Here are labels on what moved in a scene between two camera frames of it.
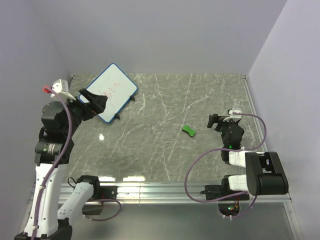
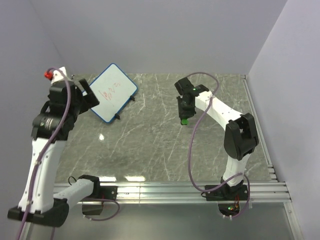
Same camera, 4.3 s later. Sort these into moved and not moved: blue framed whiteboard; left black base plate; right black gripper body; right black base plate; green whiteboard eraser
Moved: green whiteboard eraser; right black gripper body
Not moved: blue framed whiteboard; left black base plate; right black base plate
